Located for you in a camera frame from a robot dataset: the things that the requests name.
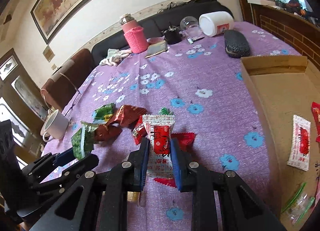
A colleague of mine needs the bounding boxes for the red gold snack packet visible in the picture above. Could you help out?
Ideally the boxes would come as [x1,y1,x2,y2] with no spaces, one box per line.
[94,124,123,144]

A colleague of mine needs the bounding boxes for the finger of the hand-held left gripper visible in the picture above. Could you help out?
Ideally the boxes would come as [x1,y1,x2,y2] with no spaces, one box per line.
[21,149,75,177]
[27,154,99,195]

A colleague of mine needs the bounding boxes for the yellow wall plaque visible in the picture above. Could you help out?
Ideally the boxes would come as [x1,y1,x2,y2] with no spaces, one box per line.
[42,46,55,62]

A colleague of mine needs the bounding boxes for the cardboard box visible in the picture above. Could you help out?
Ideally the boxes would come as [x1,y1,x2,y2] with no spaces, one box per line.
[240,55,320,231]

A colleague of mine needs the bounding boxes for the clear plastic cup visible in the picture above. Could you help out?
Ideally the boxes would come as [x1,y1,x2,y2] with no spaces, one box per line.
[180,16,202,37]

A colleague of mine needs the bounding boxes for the white flat box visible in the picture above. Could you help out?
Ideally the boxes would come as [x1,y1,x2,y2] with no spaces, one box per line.
[247,0,275,6]

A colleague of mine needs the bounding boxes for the pale yellow packet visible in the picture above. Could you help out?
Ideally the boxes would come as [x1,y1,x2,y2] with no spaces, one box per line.
[127,191,140,204]

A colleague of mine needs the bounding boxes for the pink knit-sleeved bottle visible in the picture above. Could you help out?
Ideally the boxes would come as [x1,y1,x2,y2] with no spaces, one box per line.
[119,14,149,54]

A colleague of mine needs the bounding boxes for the black glasses case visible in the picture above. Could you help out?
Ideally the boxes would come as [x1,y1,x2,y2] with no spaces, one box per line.
[224,30,251,58]

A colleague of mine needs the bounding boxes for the purple floral tablecloth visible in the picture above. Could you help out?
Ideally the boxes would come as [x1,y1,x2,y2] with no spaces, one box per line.
[40,21,303,231]

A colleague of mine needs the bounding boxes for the white plastic jar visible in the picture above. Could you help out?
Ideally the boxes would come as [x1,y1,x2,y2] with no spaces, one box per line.
[199,11,235,37]

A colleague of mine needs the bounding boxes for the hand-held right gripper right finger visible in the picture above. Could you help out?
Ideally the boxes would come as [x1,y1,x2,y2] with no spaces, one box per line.
[170,138,287,231]

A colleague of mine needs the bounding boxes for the wooden glazed door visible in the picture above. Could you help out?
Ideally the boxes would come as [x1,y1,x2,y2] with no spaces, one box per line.
[0,48,50,161]

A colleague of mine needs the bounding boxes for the white cloth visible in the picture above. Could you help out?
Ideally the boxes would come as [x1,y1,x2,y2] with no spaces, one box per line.
[99,48,133,67]

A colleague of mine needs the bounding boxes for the white red snack packet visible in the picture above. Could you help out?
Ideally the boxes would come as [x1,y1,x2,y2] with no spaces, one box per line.
[142,114,176,179]
[287,115,311,171]

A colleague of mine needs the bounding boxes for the small black cup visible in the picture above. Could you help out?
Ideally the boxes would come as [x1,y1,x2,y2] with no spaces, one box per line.
[163,21,185,45]

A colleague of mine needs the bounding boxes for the windowsill clutter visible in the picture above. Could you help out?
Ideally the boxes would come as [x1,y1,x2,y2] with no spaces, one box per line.
[275,0,320,25]

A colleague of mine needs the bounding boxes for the brown chair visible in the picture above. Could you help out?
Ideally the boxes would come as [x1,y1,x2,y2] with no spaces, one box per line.
[40,48,93,105]

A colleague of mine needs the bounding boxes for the dark red foil packet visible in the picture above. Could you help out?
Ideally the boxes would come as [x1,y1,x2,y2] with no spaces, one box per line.
[110,105,148,129]

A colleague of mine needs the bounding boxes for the small red snack packet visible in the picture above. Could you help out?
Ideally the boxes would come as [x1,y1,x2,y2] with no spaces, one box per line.
[132,117,148,146]

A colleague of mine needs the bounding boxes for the white mug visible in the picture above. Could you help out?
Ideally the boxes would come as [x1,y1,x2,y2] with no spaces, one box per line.
[40,109,70,143]

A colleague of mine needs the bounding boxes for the black garment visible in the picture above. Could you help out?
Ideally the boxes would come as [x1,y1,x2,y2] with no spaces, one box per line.
[160,0,217,10]

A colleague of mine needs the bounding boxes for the black sofa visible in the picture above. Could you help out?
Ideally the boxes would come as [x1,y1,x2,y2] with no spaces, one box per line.
[91,1,234,65]

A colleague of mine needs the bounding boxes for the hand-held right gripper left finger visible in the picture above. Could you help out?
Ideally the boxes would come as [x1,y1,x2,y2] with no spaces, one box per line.
[30,137,150,231]

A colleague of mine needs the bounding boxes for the clear green-edged packet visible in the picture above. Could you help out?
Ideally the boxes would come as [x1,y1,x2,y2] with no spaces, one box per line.
[281,182,307,214]
[287,196,315,225]

